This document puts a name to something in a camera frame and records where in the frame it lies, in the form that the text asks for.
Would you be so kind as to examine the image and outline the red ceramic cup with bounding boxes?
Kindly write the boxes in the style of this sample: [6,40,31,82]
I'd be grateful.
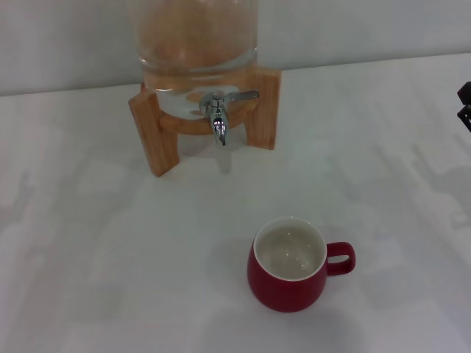
[247,215,357,314]

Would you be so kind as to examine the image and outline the glass water dispenser jar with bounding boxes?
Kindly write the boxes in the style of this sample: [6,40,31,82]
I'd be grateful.
[132,0,259,122]

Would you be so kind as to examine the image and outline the wooden dispenser stand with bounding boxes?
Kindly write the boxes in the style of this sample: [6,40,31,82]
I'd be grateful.
[127,68,283,179]

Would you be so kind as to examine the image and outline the chrome faucet with lever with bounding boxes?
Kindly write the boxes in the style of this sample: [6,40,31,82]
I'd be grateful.
[199,90,260,147]

